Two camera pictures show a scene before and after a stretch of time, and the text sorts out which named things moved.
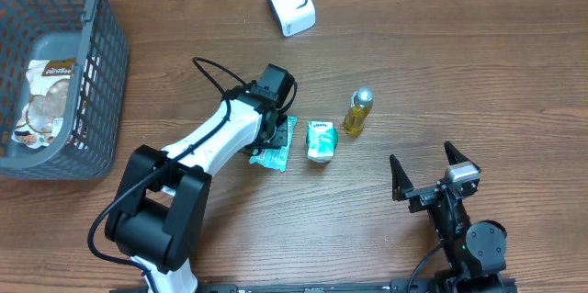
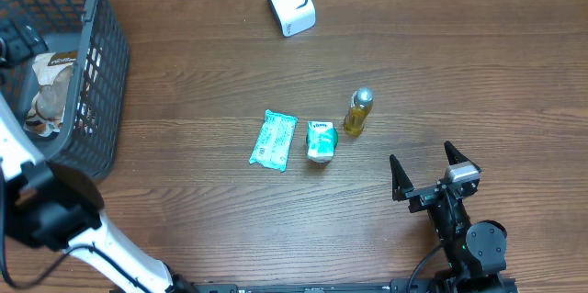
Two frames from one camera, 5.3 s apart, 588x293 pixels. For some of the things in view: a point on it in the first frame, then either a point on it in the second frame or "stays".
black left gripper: [278, 135] -> [24, 50]
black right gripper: [404, 190] stays
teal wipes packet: [276, 157] stays
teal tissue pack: [321, 141] stays
